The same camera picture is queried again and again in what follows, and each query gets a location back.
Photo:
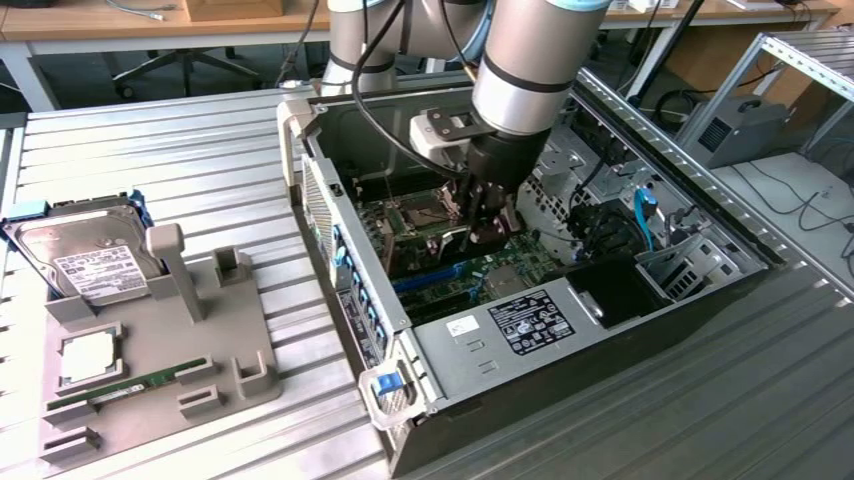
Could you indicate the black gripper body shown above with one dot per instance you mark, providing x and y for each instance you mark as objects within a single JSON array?
[{"x": 507, "y": 160}]

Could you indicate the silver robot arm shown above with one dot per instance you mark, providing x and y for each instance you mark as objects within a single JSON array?
[{"x": 527, "y": 75}]

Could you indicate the silver socket cover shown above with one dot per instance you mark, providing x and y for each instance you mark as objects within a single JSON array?
[{"x": 447, "y": 200}]

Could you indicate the green motherboard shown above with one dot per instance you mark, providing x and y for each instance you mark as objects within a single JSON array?
[{"x": 534, "y": 257}]

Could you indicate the silver perforated drive cage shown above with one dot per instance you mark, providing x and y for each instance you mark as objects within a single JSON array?
[{"x": 567, "y": 165}]

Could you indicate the CPU socket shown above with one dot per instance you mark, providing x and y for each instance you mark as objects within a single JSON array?
[{"x": 421, "y": 217}]

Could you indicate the silver chipset heatsink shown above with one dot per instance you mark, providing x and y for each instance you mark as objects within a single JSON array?
[{"x": 507, "y": 282}]

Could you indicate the blue expansion slot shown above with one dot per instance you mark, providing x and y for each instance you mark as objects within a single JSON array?
[{"x": 427, "y": 280}]

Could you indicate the long black expansion slot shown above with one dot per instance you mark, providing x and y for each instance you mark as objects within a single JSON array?
[
  {"x": 434, "y": 298},
  {"x": 443, "y": 310}
]

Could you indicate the grey power supply unit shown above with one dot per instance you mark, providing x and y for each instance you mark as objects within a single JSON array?
[{"x": 461, "y": 370}]

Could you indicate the silver disk bay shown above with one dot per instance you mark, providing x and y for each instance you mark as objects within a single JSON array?
[{"x": 681, "y": 277}]

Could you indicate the black stand pole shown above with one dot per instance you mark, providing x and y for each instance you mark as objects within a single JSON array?
[{"x": 666, "y": 50}]

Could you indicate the blue case latch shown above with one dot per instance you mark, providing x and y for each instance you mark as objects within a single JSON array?
[{"x": 386, "y": 385}]

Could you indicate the open black PC case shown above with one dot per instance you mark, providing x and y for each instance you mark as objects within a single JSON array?
[{"x": 601, "y": 390}]

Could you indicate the white carton box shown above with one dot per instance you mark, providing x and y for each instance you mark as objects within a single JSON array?
[{"x": 644, "y": 5}]

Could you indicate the brown wooden panel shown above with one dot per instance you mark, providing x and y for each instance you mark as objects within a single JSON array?
[{"x": 721, "y": 55}]

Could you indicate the brown cardboard box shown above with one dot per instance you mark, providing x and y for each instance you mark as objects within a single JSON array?
[{"x": 234, "y": 9}]

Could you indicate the black office chair base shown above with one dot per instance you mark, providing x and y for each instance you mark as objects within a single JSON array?
[{"x": 187, "y": 62}]

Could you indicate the grey parts rack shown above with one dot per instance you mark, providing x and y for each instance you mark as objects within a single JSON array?
[{"x": 161, "y": 345}]

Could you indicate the silver hard disk drive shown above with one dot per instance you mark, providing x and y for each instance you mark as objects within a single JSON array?
[
  {"x": 74, "y": 250},
  {"x": 28, "y": 211}
]

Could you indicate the green RAM stick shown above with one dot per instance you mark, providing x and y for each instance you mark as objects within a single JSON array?
[{"x": 134, "y": 385}]

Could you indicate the silver CPU chip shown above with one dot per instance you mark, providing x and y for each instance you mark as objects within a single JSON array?
[{"x": 90, "y": 357}]

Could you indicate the long wooden desk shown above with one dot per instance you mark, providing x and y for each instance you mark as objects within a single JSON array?
[{"x": 80, "y": 25}]

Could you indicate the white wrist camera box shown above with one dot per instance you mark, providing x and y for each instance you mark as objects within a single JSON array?
[{"x": 430, "y": 145}]

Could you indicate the aluminium frame shelf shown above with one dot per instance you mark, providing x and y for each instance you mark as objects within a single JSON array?
[{"x": 810, "y": 52}]

